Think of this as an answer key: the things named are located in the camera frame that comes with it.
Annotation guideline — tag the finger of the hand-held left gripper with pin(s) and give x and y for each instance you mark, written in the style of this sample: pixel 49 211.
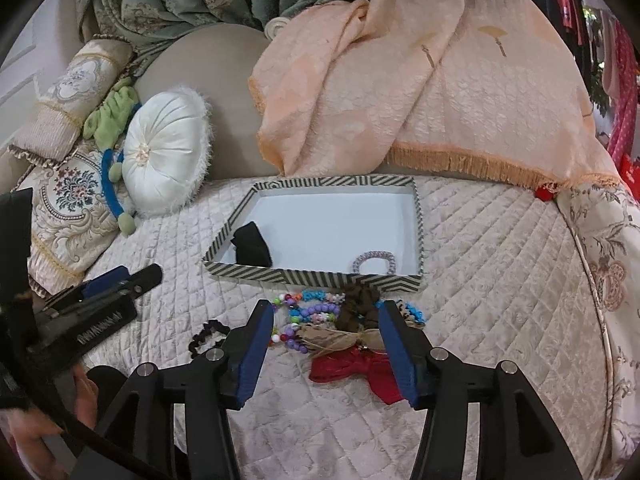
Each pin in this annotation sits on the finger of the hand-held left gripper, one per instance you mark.
pixel 147 276
pixel 107 279

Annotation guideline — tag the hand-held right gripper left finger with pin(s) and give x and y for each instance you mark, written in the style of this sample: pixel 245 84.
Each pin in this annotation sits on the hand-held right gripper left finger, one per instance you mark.
pixel 255 350

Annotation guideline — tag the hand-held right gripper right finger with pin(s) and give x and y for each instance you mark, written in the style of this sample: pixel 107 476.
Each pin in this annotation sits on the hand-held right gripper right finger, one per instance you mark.
pixel 396 355

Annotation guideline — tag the red fabric bow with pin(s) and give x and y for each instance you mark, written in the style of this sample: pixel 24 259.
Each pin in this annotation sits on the red fabric bow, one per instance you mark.
pixel 360 372

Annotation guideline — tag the leopard print scrunchie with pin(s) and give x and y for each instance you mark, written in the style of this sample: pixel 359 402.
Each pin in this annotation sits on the leopard print scrunchie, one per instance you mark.
pixel 406 316

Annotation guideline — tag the black scrunchie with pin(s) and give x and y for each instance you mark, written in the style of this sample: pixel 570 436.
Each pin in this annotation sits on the black scrunchie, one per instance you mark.
pixel 207 325

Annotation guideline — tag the brown scrunchie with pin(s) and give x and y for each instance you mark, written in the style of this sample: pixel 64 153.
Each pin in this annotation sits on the brown scrunchie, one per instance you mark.
pixel 357 310

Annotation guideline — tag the beige ribbon bow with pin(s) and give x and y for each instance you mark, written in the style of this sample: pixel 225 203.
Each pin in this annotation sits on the beige ribbon bow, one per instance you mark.
pixel 330 342

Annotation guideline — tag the black cloth pouch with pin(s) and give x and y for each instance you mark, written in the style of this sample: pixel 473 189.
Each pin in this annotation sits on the black cloth pouch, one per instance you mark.
pixel 252 245

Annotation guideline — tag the striped cardboard box tray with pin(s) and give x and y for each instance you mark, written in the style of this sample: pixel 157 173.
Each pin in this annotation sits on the striped cardboard box tray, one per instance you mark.
pixel 325 220

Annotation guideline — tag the person's left hand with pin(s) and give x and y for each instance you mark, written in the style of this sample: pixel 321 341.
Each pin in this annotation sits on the person's left hand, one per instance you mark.
pixel 30 435

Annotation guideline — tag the floral embroidered square cushion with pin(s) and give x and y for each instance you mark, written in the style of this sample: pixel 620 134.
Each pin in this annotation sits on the floral embroidered square cushion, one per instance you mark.
pixel 75 195

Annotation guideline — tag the quilted cream bedspread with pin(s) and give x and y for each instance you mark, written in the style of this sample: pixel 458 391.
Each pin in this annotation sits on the quilted cream bedspread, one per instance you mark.
pixel 490 310

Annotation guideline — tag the white round satin cushion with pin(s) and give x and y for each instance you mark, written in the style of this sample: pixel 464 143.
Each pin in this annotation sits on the white round satin cushion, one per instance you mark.
pixel 160 150

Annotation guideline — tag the green plush toy blue band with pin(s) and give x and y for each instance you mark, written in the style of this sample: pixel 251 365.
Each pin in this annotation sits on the green plush toy blue band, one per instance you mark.
pixel 107 120

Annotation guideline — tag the embroidered bolster cushion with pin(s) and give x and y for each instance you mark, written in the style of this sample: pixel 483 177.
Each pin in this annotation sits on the embroidered bolster cushion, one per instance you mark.
pixel 75 90

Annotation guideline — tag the small red ornament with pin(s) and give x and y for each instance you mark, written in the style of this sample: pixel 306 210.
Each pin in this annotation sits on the small red ornament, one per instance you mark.
pixel 545 193

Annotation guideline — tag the floral cream pillow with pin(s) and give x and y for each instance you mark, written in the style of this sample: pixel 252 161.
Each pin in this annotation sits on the floral cream pillow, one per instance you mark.
pixel 605 260

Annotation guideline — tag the peach fringed blanket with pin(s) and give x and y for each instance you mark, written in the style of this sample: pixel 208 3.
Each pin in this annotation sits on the peach fringed blanket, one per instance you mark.
pixel 450 85

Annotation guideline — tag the white round carved ornament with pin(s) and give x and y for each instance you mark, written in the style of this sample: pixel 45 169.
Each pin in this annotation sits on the white round carved ornament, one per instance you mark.
pixel 276 27

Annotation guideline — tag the green plant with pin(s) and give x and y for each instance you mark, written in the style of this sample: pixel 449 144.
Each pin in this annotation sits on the green plant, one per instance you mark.
pixel 598 75

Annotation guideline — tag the row of hanging clothes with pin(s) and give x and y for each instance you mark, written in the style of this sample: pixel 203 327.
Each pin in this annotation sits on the row of hanging clothes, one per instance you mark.
pixel 565 5

